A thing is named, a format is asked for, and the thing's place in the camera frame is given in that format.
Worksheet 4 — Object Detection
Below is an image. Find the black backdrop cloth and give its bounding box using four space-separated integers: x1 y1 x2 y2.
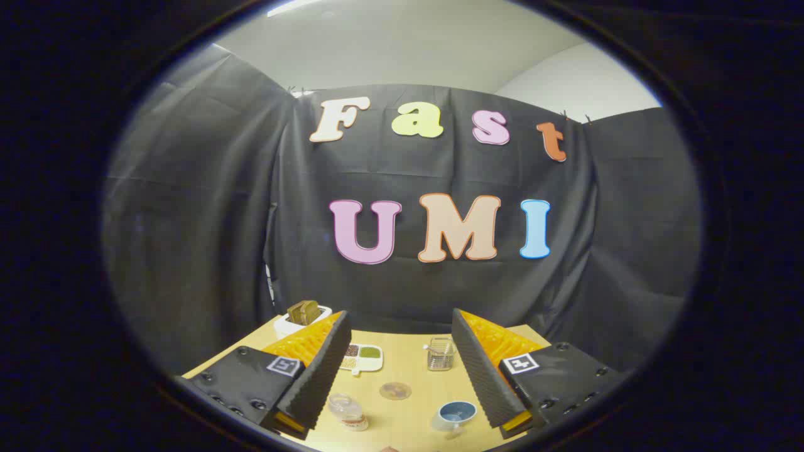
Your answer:
102 44 702 376

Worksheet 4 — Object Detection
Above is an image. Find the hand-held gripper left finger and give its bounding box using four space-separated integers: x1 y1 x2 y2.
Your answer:
176 310 352 441

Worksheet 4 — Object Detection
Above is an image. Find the blue and white cup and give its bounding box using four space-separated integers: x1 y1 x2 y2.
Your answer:
432 401 478 434

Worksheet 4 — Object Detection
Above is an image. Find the wooden table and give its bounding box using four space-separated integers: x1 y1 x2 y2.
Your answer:
182 315 552 452

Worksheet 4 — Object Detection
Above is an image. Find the white divided snack dish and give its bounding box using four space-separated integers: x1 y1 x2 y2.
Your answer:
339 343 384 376

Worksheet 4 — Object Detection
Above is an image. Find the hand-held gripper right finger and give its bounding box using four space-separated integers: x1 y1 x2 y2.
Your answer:
452 308 627 440

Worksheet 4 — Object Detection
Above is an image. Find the white tray with bread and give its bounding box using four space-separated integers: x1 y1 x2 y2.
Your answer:
274 300 333 340

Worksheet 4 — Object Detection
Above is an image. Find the clear glass jar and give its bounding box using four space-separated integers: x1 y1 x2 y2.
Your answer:
423 337 456 372

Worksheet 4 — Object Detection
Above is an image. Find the clear plastic juice bottle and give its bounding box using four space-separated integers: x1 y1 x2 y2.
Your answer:
327 393 369 432

